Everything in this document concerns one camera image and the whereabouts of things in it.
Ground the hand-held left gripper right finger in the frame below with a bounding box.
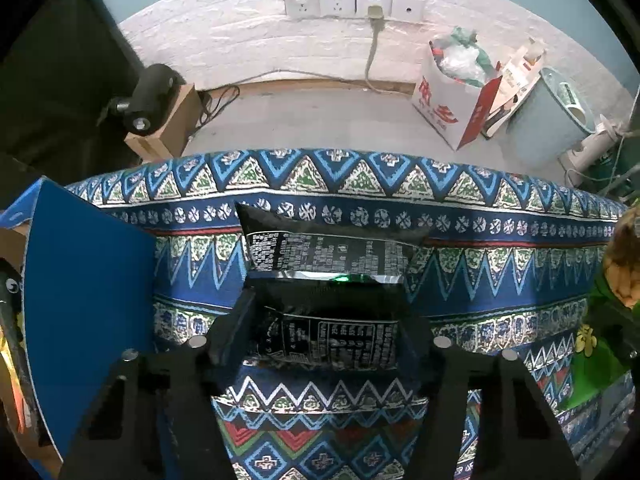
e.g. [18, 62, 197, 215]
[395, 285, 581, 480]

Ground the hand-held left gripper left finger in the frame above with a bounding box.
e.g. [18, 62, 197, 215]
[59, 287, 258, 480]

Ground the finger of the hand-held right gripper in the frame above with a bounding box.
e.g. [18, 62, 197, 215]
[0, 259, 49, 447]

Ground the white wall socket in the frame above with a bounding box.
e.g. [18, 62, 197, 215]
[392, 0, 426, 22]
[284, 0, 321, 18]
[320, 0, 357, 17]
[356, 0, 394, 17]

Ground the small cardboard box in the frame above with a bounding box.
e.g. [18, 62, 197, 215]
[124, 82, 202, 164]

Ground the black snack bag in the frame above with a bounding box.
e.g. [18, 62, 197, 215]
[234, 202, 432, 372]

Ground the cardboard box with blue flap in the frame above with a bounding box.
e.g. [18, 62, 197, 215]
[0, 177, 158, 480]

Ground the beige plug with cable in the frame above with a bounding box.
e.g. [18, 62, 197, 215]
[362, 5, 416, 95]

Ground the orange packet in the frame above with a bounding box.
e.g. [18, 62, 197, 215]
[0, 340, 26, 433]

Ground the green snack bag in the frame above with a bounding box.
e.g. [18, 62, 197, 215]
[559, 209, 640, 412]

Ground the white red paper bag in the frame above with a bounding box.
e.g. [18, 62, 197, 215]
[412, 45, 501, 152]

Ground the light blue bin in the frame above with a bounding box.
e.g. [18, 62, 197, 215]
[505, 66, 597, 172]

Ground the dark cabinet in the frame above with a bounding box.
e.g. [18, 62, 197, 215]
[0, 0, 147, 196]

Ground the white kettle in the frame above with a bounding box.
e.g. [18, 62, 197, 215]
[559, 114, 627, 183]

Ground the green container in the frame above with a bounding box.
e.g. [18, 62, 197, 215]
[596, 147, 640, 202]

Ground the blue patterned cloth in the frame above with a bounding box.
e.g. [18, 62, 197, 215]
[65, 147, 633, 480]

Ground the white paper packaging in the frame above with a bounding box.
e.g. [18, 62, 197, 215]
[482, 37, 547, 139]

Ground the clear plastic trash bag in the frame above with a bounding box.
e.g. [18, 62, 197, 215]
[429, 26, 502, 87]

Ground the black camera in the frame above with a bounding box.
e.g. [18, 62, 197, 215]
[97, 62, 187, 137]

